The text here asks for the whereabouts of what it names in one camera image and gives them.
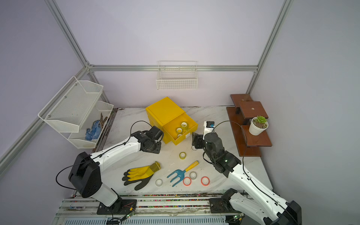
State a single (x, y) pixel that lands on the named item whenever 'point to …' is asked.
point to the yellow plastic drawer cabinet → (162, 111)
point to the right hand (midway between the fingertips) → (198, 135)
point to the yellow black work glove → (142, 174)
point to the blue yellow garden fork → (182, 173)
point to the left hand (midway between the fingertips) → (154, 148)
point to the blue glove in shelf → (94, 132)
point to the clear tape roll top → (193, 148)
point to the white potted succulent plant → (258, 124)
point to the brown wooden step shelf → (248, 117)
